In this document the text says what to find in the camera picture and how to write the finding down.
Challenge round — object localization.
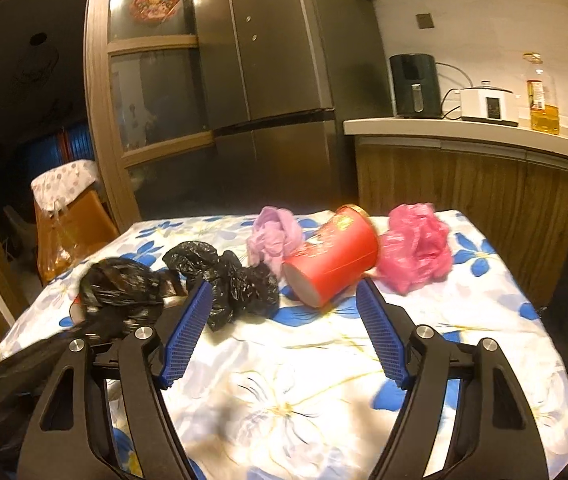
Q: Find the black plastic bag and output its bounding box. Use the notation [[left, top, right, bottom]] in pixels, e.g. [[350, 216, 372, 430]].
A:
[[162, 240, 279, 332], [69, 257, 186, 333]]

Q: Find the purple plastic bag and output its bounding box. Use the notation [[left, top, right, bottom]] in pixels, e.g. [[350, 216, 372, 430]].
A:
[[246, 206, 305, 278]]

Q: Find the blue floral tablecloth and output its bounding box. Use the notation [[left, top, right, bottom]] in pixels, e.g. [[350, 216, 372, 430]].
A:
[[0, 207, 568, 480]]

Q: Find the dark steel refrigerator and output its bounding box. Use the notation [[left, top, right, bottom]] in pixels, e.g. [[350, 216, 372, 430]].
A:
[[195, 0, 391, 212]]

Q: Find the black air fryer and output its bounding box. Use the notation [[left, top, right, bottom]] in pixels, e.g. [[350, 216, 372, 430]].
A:
[[389, 53, 442, 119]]

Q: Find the white rice cooker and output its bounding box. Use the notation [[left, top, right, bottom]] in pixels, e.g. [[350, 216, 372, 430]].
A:
[[459, 80, 519, 127]]

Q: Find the dotted cloth on chair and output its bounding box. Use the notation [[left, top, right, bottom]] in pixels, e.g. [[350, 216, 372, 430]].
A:
[[31, 159, 98, 214]]

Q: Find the clear plastic bag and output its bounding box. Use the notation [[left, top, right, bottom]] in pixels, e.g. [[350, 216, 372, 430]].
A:
[[36, 203, 89, 283]]

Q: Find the wooden lower cabinet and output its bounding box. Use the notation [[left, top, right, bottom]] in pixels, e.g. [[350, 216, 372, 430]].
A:
[[355, 136, 568, 308]]

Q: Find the orange chair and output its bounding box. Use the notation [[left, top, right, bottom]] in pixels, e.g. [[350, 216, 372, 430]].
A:
[[33, 188, 120, 286]]

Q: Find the red paper cup right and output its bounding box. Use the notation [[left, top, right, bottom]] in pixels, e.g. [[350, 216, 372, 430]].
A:
[[282, 205, 379, 308]]

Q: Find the wooden glass door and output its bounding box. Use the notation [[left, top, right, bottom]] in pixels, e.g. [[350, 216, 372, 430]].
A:
[[83, 0, 214, 230]]

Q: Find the cooking oil bottle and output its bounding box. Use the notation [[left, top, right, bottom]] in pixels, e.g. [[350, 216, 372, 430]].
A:
[[522, 52, 560, 136]]

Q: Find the pink plastic bag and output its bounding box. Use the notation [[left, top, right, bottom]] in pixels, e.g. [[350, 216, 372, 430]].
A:
[[377, 204, 453, 296]]

